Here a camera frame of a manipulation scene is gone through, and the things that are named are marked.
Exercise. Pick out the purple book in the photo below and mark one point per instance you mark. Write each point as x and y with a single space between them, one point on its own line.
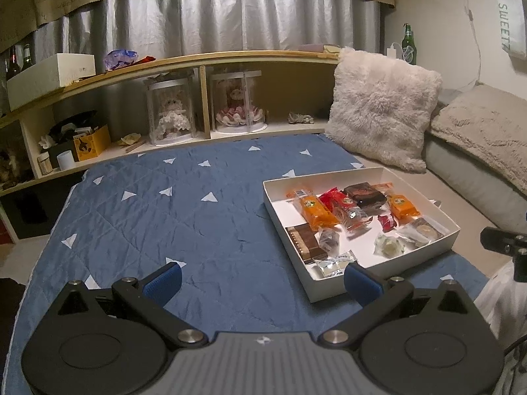
311 47

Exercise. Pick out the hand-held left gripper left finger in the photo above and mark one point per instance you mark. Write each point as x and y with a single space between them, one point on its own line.
164 282

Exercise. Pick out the white hanging banner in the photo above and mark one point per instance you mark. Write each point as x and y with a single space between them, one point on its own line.
512 20

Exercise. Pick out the beige fluffy throw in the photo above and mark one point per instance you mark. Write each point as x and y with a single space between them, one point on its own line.
486 131

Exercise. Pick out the white charger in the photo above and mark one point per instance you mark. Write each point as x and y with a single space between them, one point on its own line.
393 53

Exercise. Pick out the wooden stick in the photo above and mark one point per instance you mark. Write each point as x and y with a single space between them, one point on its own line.
136 146

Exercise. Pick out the dark figurine group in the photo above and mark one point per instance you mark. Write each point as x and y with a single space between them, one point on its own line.
14 160

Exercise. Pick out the purple plastic bag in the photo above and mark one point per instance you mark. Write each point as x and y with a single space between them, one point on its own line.
119 59

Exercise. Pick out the red wrapper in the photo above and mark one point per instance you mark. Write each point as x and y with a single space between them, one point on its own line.
146 59

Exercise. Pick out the wooden shelf unit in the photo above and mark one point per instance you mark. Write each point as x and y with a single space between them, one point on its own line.
288 86

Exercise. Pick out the yellow box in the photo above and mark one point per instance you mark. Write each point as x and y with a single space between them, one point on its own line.
92 146

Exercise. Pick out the small grey figurine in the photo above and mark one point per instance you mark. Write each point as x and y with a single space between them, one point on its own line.
301 118

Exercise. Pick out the orange biscuit stick packet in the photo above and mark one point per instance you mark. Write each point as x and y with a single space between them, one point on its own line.
401 205

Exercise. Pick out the clear round cookie packet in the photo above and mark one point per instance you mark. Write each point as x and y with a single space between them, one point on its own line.
424 230

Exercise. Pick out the dark brownie packet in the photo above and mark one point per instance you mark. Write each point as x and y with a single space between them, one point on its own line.
364 195

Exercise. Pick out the small jar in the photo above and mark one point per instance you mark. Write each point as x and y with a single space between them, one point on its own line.
44 164

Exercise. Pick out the white cup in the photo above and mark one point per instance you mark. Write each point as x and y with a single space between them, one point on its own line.
65 161

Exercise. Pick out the black folded item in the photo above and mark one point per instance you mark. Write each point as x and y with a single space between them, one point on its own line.
72 123

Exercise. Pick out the brown chocolate bar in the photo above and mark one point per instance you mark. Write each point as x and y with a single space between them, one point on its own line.
306 240

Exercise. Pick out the seashell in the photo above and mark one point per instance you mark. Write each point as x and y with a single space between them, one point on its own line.
127 138

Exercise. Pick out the beige book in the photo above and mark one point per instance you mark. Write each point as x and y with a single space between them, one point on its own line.
332 49

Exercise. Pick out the white floral cloth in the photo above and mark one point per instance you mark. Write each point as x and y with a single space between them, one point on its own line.
506 321

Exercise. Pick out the green glass bottle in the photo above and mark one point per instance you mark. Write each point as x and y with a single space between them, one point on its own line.
27 59
409 47

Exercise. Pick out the red white small candy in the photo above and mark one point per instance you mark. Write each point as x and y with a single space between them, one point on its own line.
387 222

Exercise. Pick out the clear green candy packet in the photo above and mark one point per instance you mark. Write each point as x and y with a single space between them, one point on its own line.
389 245

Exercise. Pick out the white shallow cardboard box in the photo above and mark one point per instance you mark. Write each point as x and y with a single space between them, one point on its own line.
366 251

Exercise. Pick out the silver white snack packet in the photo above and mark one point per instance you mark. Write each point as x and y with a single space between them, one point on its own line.
331 265

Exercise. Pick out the white long box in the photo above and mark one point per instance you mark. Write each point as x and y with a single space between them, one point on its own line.
45 76

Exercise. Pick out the brown glass bottle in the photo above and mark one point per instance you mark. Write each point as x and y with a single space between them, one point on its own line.
13 66

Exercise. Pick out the small white ornament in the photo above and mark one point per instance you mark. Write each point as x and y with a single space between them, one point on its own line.
47 142

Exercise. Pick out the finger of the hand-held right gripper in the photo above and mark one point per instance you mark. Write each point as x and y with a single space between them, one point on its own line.
498 239

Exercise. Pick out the crumpled silver wrapper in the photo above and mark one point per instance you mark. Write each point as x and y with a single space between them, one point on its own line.
434 203

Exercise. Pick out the silver curtain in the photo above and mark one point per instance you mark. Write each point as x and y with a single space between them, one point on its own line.
206 20

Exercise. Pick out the grey cushion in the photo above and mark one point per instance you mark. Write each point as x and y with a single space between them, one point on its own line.
465 177

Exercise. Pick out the red snack packet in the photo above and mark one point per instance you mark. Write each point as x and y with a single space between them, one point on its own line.
335 201

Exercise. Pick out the fluffy white pillow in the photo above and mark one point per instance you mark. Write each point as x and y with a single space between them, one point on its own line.
378 107

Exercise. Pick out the blue triangle print quilt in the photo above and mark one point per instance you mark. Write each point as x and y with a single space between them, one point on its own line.
185 230

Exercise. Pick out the doll in clear case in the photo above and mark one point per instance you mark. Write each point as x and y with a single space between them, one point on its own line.
238 78
169 86

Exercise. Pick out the orange cookie packet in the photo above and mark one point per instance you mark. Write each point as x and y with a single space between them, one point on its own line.
315 210

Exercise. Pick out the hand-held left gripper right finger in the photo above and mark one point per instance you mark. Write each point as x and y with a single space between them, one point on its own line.
362 284

